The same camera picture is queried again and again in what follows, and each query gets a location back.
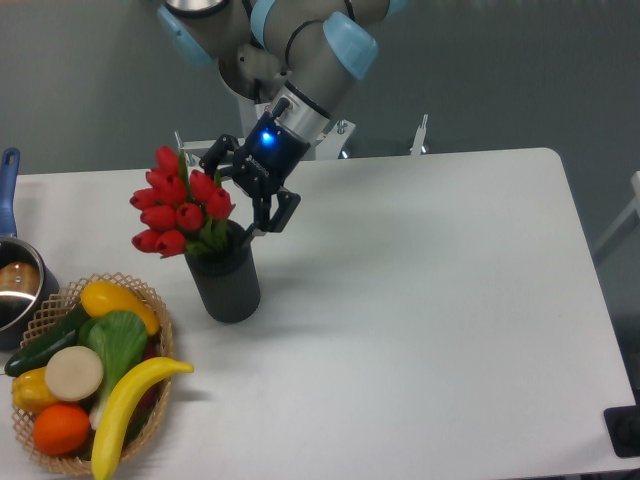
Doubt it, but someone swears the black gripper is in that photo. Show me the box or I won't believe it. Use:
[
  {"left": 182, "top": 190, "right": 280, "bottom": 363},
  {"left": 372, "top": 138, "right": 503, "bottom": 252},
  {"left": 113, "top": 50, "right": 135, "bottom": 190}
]
[{"left": 199, "top": 112, "right": 310, "bottom": 247}]

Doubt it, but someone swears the red tulip bouquet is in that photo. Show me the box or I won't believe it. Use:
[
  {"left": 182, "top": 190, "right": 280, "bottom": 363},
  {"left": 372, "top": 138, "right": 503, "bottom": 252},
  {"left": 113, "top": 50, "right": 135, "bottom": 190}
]
[{"left": 130, "top": 146, "right": 234, "bottom": 259}]

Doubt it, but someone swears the dark grey ribbed vase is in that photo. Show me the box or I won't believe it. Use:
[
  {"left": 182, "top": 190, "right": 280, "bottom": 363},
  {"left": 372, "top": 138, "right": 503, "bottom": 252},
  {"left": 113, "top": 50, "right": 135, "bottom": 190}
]
[{"left": 186, "top": 221, "right": 261, "bottom": 324}]

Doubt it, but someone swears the yellow toy squash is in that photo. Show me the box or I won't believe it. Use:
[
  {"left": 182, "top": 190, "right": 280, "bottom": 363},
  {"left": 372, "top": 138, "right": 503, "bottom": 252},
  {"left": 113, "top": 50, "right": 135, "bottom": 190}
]
[{"left": 80, "top": 281, "right": 160, "bottom": 337}]

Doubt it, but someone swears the green toy bok choy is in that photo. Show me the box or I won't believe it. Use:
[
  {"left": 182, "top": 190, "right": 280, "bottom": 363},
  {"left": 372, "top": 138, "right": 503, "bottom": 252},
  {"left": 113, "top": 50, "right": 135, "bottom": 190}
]
[{"left": 78, "top": 310, "right": 147, "bottom": 431}]

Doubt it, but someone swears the woven wicker basket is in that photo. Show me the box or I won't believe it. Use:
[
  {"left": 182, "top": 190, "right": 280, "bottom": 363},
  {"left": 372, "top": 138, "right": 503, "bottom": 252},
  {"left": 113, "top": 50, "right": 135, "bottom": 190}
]
[{"left": 12, "top": 272, "right": 174, "bottom": 477}]

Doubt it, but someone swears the yellow toy banana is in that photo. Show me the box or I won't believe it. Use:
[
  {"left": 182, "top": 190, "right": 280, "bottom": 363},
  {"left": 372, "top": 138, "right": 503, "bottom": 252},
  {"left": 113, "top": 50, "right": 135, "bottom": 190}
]
[{"left": 91, "top": 357, "right": 195, "bottom": 480}]

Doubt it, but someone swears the beige round toy slice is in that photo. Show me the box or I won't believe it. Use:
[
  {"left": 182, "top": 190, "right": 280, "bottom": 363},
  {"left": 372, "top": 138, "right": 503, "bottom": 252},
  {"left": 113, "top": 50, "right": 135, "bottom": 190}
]
[{"left": 45, "top": 346, "right": 104, "bottom": 402}]

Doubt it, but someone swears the green toy cucumber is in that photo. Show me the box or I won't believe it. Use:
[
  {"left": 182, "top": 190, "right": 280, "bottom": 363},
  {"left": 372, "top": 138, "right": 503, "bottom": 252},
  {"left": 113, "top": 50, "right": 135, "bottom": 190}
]
[{"left": 4, "top": 304, "right": 90, "bottom": 377}]

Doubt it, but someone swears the yellow toy bell pepper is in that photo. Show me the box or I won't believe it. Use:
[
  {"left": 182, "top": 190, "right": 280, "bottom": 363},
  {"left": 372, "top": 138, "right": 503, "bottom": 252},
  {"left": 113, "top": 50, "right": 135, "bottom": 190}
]
[{"left": 12, "top": 367, "right": 61, "bottom": 414}]

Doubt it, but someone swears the orange toy fruit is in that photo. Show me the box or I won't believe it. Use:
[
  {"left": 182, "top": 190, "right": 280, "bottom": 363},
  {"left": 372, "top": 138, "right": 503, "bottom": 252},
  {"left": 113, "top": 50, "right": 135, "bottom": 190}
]
[{"left": 33, "top": 403, "right": 90, "bottom": 456}]

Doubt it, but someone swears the black device at table edge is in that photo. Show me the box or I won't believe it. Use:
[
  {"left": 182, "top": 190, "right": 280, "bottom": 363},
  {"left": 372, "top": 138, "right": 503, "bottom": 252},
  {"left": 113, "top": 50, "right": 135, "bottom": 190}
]
[{"left": 603, "top": 405, "right": 639, "bottom": 458}]

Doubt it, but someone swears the silver bolt post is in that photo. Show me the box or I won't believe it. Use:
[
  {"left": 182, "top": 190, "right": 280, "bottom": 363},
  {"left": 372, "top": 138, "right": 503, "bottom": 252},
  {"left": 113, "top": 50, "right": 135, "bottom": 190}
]
[{"left": 409, "top": 113, "right": 429, "bottom": 156}]

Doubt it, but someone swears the blue handled saucepan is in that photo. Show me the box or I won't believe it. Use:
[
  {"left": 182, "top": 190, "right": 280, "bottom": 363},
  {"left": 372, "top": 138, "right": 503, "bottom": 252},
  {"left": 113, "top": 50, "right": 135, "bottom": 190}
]
[{"left": 1, "top": 148, "right": 59, "bottom": 351}]

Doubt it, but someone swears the white frame at right edge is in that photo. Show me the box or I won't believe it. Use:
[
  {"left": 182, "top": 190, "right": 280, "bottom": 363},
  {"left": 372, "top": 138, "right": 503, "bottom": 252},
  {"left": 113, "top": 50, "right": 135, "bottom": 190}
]
[{"left": 592, "top": 171, "right": 639, "bottom": 265}]

